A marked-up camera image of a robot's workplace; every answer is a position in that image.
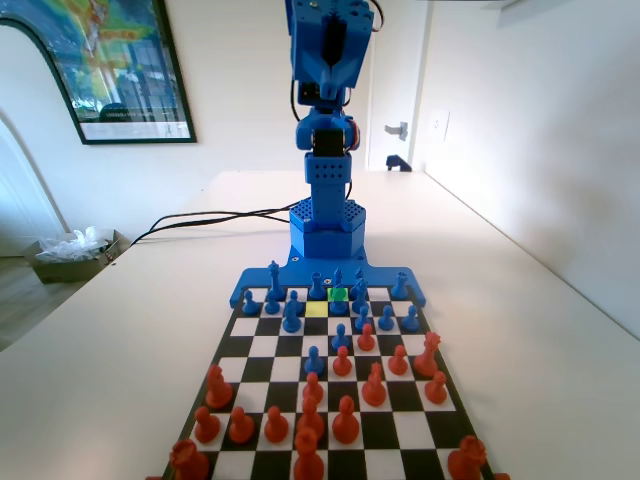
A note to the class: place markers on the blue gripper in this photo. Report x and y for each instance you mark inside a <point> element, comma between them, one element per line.
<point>331,62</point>

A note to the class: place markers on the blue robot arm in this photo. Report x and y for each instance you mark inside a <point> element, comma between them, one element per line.
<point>327,235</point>

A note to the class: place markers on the blue chess king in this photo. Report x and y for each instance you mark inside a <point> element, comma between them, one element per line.
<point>274,280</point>

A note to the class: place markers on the blue chess queen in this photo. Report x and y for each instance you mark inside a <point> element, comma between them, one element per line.
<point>358,297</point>

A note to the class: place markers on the blue chess pawn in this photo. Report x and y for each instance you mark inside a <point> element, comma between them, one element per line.
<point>271,305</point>
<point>248,304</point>
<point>340,337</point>
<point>411,320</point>
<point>385,318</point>
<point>293,296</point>
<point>362,320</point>
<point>314,361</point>

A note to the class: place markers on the red chess pawn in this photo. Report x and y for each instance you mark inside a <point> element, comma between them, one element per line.
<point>342,364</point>
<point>397,361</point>
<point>313,389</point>
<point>276,427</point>
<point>436,390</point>
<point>206,426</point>
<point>241,427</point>
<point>366,340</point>

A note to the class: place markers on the red chess knight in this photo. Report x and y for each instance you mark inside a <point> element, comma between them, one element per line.
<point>217,387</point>
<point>373,387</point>

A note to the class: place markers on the red chess bishop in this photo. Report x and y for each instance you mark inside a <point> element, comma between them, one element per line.
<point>345,425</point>
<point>310,417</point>

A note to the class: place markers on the red chess rook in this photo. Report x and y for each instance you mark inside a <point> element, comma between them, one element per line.
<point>467,460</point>
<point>187,460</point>

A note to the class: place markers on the framed map poster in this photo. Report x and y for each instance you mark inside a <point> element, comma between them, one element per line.
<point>125,75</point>

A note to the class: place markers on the black and white chessboard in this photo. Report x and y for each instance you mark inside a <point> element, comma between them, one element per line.
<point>280,350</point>

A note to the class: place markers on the clear plastic bag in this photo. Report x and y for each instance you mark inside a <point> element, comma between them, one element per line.
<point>75,242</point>

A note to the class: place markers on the cardboard box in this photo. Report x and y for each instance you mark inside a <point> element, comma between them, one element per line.
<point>60,270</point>

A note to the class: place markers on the white light switch plate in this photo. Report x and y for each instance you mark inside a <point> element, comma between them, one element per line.
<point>440,126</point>

